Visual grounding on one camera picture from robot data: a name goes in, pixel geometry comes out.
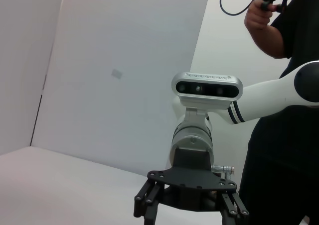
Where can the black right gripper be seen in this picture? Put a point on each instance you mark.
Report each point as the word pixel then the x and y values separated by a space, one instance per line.
pixel 192 180

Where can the person in black clothes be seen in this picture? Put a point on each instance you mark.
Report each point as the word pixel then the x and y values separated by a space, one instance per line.
pixel 286 160

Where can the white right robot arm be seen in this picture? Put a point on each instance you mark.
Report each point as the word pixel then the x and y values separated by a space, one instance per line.
pixel 261 98

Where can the person hand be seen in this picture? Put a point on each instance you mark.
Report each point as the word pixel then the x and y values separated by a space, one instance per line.
pixel 258 16

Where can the right gripper silver plug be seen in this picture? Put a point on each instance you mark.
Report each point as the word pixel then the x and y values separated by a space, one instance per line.
pixel 221 169

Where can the person forearm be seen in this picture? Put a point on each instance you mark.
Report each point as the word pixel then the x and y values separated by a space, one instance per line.
pixel 269 40

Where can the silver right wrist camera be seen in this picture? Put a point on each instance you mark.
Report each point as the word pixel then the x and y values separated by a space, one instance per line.
pixel 207 90

